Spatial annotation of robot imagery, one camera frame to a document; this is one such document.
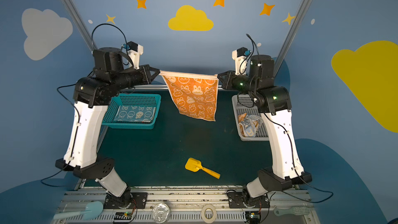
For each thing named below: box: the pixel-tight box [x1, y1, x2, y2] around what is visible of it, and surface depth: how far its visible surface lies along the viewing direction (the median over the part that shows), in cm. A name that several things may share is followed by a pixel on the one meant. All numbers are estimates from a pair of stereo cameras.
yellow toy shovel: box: [184, 157, 221, 179], surface depth 86 cm
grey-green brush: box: [273, 205, 311, 217], surface depth 73 cm
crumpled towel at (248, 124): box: [237, 112, 264, 137], surface depth 97 cm
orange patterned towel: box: [158, 70, 219, 122], surface depth 71 cm
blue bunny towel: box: [114, 105, 157, 123], surface depth 109 cm
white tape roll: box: [201, 204, 218, 224], surface depth 72 cm
